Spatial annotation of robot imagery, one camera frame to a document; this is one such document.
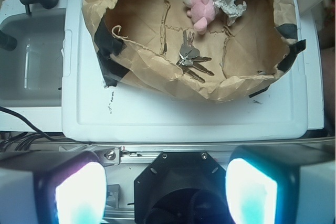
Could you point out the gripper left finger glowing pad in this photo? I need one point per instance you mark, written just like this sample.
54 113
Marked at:
52 187

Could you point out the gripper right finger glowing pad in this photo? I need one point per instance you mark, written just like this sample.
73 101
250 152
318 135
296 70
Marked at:
286 183

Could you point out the silver key bunch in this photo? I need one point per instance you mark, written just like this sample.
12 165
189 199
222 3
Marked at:
190 57

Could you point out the clear plastic bin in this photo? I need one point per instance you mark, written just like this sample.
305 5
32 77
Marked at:
31 75

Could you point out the black tape strip left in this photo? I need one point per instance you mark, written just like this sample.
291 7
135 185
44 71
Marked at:
108 45

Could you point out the black tape strip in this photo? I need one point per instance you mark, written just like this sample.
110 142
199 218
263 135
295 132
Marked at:
268 52
108 45

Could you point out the black tape strip right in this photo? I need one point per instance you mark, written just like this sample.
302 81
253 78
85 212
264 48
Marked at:
268 52

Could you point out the brown paper bag liner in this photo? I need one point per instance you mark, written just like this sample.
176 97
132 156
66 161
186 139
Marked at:
152 33

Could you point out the pink plush bunny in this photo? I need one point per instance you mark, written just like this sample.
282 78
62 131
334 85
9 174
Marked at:
201 13

